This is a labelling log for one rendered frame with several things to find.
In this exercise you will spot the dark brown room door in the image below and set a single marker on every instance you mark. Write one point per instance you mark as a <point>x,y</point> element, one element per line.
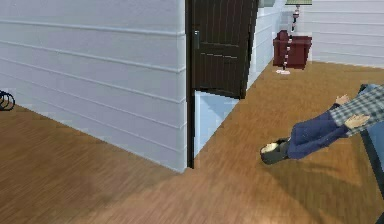
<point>220,50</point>

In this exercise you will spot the dark red armchair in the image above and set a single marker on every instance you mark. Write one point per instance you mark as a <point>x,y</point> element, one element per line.
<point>298,51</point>

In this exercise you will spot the person in plaid shirt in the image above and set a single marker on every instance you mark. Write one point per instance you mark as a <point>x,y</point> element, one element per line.
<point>316,133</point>

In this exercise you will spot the grey-green framed picture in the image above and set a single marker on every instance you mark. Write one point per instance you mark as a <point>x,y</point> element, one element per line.
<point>266,3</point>

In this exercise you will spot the floor lamp with green shade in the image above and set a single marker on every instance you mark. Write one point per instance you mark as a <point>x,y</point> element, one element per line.
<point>297,2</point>

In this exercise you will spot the black ringed object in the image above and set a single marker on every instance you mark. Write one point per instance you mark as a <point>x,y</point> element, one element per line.
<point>7,100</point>

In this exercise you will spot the blue black-framed furniture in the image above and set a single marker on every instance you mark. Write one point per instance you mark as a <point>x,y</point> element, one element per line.
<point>376,146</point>

